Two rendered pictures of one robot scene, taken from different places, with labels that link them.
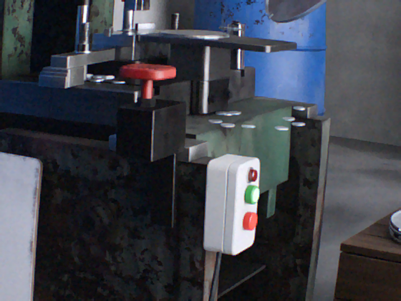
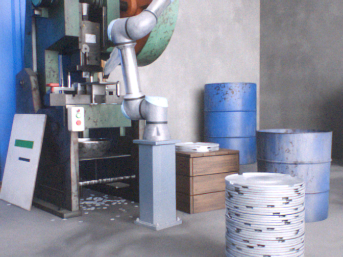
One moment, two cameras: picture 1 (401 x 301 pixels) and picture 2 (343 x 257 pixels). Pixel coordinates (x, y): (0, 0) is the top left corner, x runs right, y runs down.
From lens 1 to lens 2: 162 cm
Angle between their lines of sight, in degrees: 24
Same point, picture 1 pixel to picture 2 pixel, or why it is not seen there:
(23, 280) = (38, 148)
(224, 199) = (70, 116)
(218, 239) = (70, 127)
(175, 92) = (82, 97)
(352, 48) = (293, 115)
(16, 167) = (41, 117)
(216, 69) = (97, 92)
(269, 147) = (117, 114)
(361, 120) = not seen: hidden behind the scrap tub
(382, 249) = not seen: hidden behind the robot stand
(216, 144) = (86, 108)
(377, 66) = (303, 122)
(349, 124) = not seen: hidden behind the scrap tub
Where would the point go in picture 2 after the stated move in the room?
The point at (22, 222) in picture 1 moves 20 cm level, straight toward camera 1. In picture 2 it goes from (40, 131) to (23, 133)
